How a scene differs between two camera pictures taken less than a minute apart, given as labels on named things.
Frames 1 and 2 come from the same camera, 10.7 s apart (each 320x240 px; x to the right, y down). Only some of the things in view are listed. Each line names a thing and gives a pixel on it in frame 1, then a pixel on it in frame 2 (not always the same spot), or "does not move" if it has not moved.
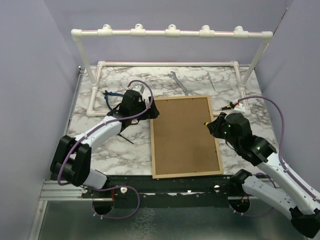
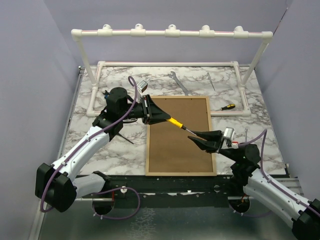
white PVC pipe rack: [171, 30] does not move
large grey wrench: [186, 91] does not move
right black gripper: [215, 126] -> [210, 140]
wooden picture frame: [181, 145] does not move
